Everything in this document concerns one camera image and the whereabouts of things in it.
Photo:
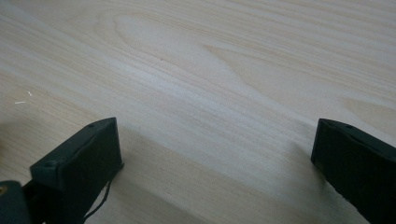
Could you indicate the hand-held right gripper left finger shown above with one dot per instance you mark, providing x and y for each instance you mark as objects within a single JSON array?
[{"x": 77, "y": 165}]

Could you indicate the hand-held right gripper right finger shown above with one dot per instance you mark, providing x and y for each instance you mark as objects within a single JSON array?
[{"x": 358, "y": 165}]

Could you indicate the thin black thread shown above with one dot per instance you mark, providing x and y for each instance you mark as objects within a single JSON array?
[{"x": 106, "y": 196}]

